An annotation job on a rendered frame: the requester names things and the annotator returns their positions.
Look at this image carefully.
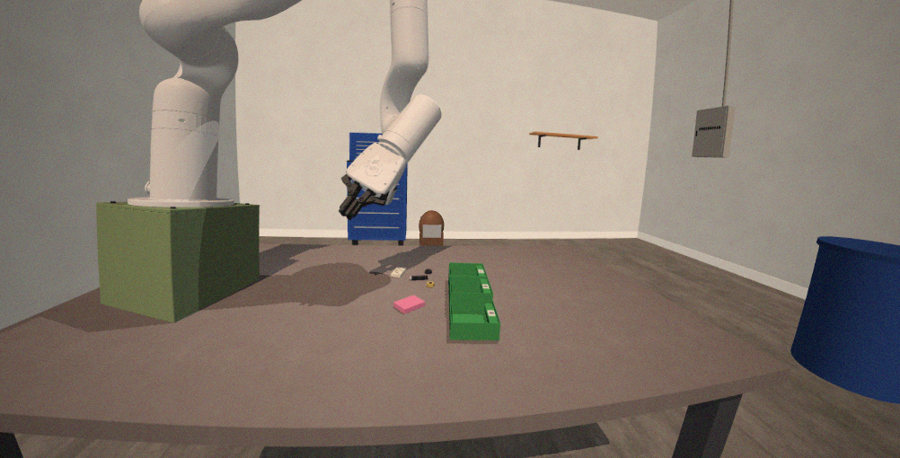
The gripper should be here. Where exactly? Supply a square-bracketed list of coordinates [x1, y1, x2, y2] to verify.
[339, 142, 407, 220]

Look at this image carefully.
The green rack of bins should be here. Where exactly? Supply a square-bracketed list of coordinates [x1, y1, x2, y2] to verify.
[448, 262, 500, 340]

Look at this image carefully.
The pink square pad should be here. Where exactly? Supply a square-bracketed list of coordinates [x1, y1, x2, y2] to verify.
[393, 295, 425, 314]

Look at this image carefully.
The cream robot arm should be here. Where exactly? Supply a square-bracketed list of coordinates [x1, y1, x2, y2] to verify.
[128, 0, 442, 207]

